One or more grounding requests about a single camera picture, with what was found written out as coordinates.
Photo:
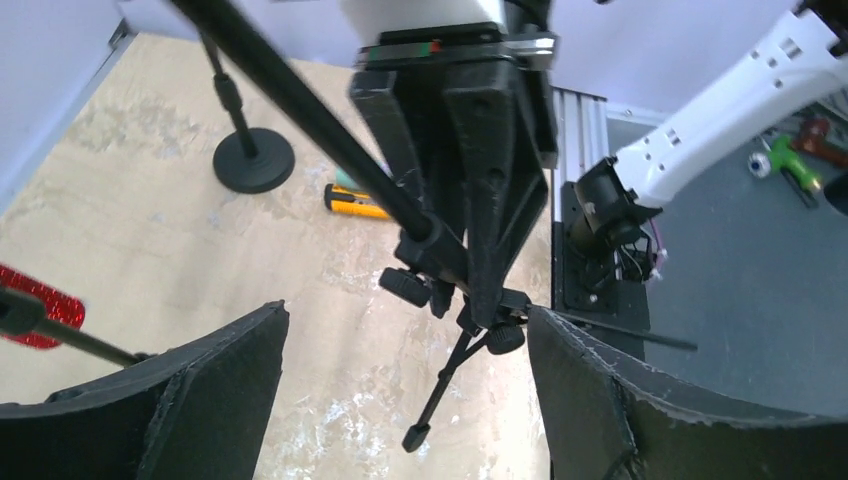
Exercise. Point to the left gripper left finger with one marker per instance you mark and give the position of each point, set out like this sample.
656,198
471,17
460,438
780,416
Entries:
198,411

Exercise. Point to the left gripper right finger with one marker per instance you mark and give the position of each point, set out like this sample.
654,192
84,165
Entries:
608,415

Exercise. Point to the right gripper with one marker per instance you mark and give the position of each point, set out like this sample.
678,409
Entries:
489,106

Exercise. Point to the teal toy microphone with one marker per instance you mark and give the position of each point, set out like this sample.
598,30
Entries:
345,181

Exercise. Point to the black tripod stand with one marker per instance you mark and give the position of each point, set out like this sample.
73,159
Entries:
60,328
411,232

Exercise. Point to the red glitter microphone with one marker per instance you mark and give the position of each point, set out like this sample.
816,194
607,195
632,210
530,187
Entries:
60,306

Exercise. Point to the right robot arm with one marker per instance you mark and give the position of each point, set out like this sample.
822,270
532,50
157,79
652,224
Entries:
801,58

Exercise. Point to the black round-base mic stand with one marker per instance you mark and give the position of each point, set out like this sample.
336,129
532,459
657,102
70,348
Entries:
249,160

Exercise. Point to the yellow utility knife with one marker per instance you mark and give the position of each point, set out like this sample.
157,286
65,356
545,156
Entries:
342,201

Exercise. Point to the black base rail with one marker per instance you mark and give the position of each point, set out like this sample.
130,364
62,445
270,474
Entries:
590,288

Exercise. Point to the aluminium frame rail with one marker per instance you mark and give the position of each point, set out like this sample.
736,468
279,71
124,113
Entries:
582,121

